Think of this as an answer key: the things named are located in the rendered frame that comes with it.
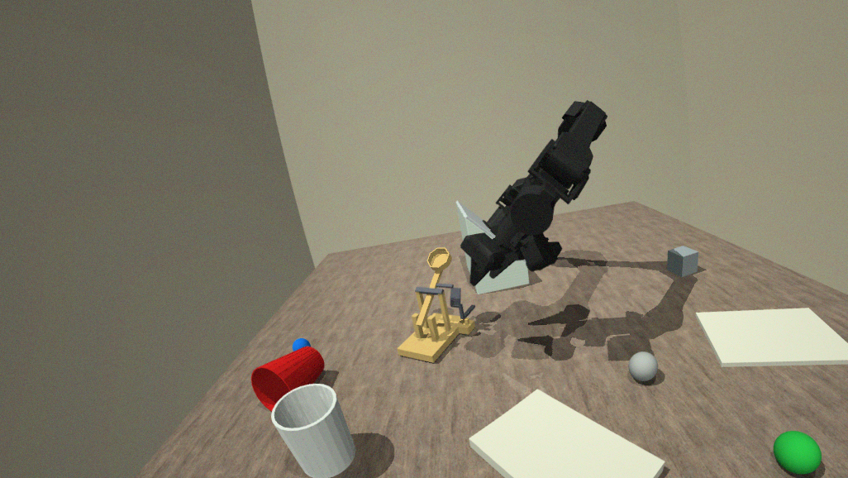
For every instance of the cream flat rectangular sheet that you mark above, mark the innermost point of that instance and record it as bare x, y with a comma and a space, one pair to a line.
776, 337

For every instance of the white mug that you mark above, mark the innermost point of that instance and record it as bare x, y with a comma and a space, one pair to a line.
310, 421

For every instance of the blue ball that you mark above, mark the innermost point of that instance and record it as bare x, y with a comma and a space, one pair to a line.
301, 342

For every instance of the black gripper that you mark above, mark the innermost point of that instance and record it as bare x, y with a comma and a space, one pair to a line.
493, 255

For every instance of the red cup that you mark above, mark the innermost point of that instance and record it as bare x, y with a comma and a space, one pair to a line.
275, 379

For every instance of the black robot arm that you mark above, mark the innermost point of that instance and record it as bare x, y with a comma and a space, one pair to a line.
563, 162

